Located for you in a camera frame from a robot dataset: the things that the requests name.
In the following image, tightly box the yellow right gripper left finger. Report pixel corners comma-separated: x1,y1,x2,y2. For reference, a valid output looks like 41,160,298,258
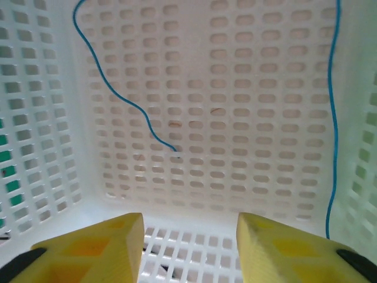
0,212,145,283

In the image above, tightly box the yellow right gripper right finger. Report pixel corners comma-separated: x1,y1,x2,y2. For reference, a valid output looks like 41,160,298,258
237,212,377,283

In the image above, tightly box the blue cable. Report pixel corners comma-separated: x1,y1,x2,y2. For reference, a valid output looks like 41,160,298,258
72,0,342,240

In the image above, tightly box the green plastic basket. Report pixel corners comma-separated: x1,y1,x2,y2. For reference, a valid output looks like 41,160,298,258
350,88,377,236

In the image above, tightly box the white plastic basket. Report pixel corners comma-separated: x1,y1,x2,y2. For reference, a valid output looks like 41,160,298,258
0,0,377,283

